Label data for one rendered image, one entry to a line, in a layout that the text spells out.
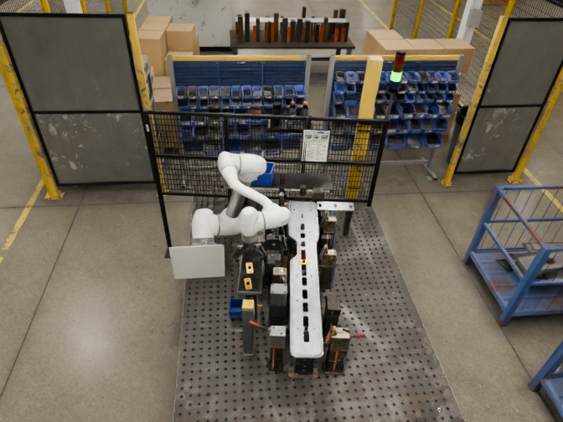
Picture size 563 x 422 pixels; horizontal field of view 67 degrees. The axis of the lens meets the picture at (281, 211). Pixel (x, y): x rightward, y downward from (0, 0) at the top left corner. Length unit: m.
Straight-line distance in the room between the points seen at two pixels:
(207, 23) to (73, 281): 6.25
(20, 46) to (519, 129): 5.30
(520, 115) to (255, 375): 4.26
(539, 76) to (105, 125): 4.62
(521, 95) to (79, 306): 4.99
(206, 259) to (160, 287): 1.15
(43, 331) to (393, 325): 2.80
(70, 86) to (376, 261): 3.30
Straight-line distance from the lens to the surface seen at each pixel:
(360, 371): 2.81
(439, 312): 4.18
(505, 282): 4.47
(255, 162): 2.77
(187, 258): 3.07
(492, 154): 5.84
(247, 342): 2.70
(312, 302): 2.67
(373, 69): 3.32
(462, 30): 7.24
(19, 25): 4.69
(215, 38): 9.38
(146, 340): 3.82
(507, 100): 5.49
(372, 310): 3.09
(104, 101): 4.73
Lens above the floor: 3.07
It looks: 39 degrees down
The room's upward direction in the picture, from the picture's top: 3 degrees clockwise
